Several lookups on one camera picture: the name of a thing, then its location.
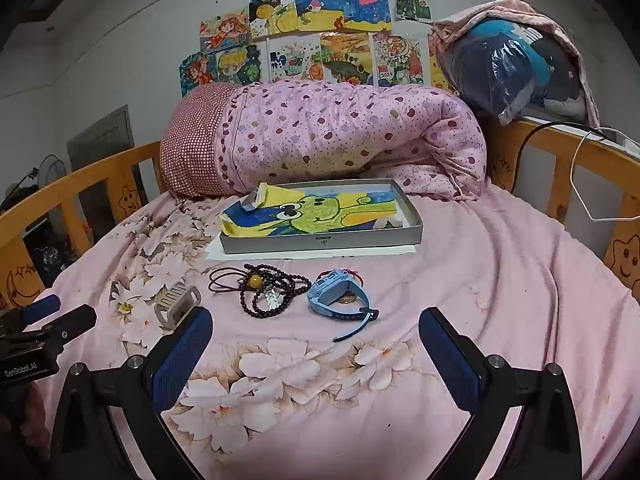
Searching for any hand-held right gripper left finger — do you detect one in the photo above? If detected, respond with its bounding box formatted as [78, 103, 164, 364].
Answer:
[50, 305, 215, 480]

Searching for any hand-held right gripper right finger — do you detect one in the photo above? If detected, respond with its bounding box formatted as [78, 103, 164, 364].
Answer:
[417, 306, 583, 480]

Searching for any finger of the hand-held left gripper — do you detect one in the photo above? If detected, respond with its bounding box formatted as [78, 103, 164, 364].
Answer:
[20, 294, 62, 326]
[42, 304, 98, 347]

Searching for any cord bracelet with amber bead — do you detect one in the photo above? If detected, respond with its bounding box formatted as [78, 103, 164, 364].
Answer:
[208, 265, 266, 295]

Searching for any black hair clip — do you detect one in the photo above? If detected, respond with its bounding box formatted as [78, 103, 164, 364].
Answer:
[239, 262, 313, 318]

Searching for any red string bracelet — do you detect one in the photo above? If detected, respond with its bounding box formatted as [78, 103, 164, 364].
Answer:
[334, 267, 363, 306]

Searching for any blue smartwatch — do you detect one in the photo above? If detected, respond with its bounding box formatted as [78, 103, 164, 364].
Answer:
[306, 269, 380, 343]

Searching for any framed cartoon frog painting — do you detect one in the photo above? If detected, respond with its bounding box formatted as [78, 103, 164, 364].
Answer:
[219, 178, 425, 256]

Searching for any pink floral bed sheet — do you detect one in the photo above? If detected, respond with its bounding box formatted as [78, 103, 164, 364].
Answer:
[22, 180, 640, 480]

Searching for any white paper sheet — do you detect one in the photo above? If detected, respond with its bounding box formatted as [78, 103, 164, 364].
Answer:
[202, 237, 422, 264]

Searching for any wooden chair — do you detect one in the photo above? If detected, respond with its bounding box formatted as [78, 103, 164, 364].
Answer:
[0, 117, 640, 311]

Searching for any small fan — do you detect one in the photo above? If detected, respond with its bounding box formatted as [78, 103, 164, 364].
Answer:
[36, 154, 69, 182]

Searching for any grey cabinet door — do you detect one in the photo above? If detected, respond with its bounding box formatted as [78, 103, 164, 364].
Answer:
[66, 105, 136, 173]

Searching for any frog crayon drawing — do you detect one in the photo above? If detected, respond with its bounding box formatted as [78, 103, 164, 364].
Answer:
[221, 184, 408, 238]

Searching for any pink apple-print rolled quilt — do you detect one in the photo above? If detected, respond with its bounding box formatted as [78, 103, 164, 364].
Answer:
[160, 80, 488, 203]

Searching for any plastic bag of blue clothes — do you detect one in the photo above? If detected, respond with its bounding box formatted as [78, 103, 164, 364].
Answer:
[442, 17, 588, 126]

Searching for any white cable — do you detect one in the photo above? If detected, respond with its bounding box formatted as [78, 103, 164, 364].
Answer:
[569, 129, 640, 224]

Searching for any black cable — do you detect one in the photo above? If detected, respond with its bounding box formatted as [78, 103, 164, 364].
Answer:
[510, 121, 623, 195]

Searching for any group of wall drawings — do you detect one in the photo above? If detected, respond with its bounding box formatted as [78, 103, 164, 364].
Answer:
[180, 0, 451, 98]

